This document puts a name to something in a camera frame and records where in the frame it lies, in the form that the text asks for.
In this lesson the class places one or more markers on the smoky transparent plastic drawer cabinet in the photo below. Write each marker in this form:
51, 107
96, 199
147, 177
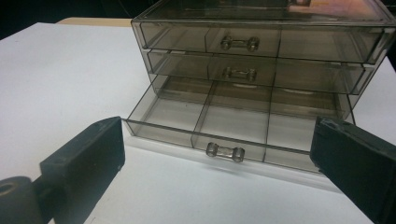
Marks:
367, 77

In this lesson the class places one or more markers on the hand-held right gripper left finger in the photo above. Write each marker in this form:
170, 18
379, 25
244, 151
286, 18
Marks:
87, 161

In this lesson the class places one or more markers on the transparent plastic drawer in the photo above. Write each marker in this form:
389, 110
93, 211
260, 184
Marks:
233, 124

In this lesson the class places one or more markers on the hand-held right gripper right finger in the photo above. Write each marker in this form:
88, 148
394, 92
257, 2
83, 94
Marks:
358, 161

